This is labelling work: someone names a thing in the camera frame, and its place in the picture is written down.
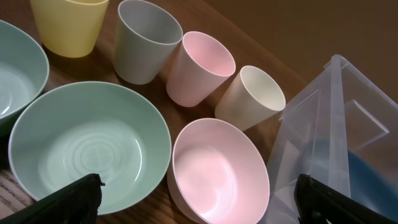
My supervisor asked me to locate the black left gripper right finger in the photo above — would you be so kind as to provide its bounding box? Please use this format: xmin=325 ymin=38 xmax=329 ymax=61
xmin=294 ymin=174 xmax=395 ymax=224

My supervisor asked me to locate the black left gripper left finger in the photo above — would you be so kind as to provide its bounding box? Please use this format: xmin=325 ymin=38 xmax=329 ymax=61
xmin=1 ymin=174 xmax=105 ymax=224

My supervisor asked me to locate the dark blue bowl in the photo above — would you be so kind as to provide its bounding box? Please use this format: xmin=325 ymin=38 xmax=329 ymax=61
xmin=299 ymin=140 xmax=397 ymax=222

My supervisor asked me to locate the mint green bowl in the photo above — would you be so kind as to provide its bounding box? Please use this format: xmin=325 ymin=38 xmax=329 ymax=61
xmin=1 ymin=21 xmax=50 ymax=137
xmin=8 ymin=81 xmax=172 ymax=215

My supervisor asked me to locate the pink small bowl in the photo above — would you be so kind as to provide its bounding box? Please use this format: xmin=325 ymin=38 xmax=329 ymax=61
xmin=167 ymin=118 xmax=270 ymax=224

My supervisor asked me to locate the cream plastic cup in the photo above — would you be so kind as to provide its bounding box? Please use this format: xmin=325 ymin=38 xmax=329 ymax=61
xmin=215 ymin=65 xmax=286 ymax=131

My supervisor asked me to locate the yellow plastic cup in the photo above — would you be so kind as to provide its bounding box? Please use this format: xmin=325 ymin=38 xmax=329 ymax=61
xmin=30 ymin=0 xmax=109 ymax=58

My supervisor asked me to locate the grey plastic cup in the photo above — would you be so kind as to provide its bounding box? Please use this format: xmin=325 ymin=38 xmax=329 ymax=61
xmin=114 ymin=0 xmax=183 ymax=85

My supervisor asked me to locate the clear plastic storage bin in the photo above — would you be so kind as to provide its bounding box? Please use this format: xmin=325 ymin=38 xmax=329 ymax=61
xmin=262 ymin=55 xmax=397 ymax=223

